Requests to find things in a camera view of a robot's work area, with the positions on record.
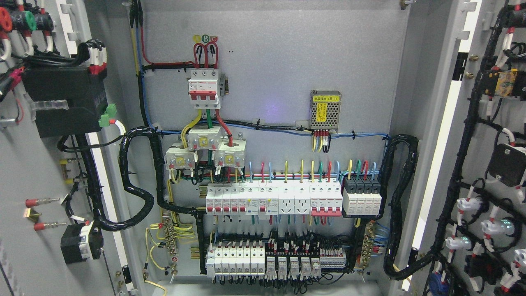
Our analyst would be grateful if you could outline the grey cabinet door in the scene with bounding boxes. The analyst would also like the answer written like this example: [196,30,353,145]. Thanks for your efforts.
[378,0,525,296]
[1,0,152,296]

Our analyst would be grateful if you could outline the white socket and breaker row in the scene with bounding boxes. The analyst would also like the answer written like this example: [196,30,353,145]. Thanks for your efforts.
[205,180,342,217]

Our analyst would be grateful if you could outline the metal mesh power supply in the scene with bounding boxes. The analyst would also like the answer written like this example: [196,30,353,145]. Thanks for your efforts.
[309,90,341,131]

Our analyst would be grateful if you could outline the red main circuit breaker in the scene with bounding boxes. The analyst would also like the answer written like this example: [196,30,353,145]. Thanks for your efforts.
[188,69,225,109]

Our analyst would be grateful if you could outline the lower relay terminal row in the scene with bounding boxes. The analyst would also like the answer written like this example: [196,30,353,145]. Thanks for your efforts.
[205,231,349,288]

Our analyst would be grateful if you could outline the white current transformers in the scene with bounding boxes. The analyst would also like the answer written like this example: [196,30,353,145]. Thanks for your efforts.
[164,125,246,170]

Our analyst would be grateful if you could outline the black corrugated cable conduit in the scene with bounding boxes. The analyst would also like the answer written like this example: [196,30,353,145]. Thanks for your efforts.
[76,127,206,275]
[377,134,436,281]

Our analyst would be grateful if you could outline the black digital power meter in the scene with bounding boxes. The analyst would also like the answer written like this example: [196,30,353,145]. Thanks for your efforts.
[21,65,108,138]

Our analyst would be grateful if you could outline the black corrugated cable conduit left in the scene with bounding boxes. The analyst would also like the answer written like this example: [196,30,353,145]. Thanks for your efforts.
[76,127,206,275]

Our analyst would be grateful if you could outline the black corrugated cable conduit right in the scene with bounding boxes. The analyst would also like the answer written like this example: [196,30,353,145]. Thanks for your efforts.
[377,134,436,281]

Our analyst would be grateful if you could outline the black surge protector block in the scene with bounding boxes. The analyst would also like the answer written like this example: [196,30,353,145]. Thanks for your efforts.
[342,177,383,220]

